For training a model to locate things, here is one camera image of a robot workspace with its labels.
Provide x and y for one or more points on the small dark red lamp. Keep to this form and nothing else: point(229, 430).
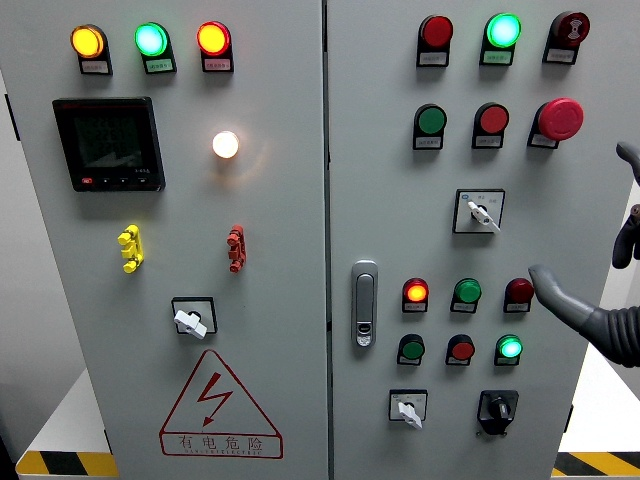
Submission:
point(518, 291)

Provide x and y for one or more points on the small lit green lamp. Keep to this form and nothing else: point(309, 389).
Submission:
point(510, 347)

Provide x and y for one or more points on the black door hinge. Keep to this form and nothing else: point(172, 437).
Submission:
point(569, 419)
point(108, 441)
point(12, 117)

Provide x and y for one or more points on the small unlit green lamp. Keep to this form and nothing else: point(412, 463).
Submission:
point(468, 291)

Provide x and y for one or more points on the small red push button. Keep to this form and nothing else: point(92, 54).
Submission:
point(462, 350)

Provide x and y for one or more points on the black yellow striped tape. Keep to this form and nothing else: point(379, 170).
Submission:
point(65, 464)
point(600, 464)

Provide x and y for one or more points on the small lit red lamp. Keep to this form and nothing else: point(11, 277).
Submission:
point(416, 291)

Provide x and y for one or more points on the small green push button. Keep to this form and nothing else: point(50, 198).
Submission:
point(413, 350)

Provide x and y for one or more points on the large red stop button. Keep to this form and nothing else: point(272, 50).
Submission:
point(560, 119)

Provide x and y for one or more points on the pale grey door with lock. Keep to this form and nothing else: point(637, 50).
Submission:
point(390, 225)

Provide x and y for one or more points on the large red push button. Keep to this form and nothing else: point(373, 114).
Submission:
point(493, 119)

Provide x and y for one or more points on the silver door lock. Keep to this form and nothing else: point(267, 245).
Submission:
point(364, 305)

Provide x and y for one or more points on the large green push button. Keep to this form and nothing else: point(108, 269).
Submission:
point(431, 120)

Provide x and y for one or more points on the red buzzer with sound symbol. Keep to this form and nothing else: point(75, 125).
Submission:
point(573, 27)

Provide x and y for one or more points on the large lit green lamp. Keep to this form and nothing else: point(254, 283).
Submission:
point(503, 30)
point(150, 39)

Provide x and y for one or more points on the pale grey door with display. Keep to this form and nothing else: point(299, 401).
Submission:
point(280, 225)

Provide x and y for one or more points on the large dark red lamp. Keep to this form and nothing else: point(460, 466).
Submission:
point(436, 31)

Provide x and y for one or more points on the red warning triangle sign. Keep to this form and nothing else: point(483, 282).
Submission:
point(215, 400)

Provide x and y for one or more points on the white round lamp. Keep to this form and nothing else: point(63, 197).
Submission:
point(225, 145)

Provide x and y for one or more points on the large lit red lamp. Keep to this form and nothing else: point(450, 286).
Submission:
point(213, 38)

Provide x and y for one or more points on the black display meter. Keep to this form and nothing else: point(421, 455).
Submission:
point(107, 145)

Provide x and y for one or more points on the large yellow round lamp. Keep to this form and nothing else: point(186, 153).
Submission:
point(87, 42)

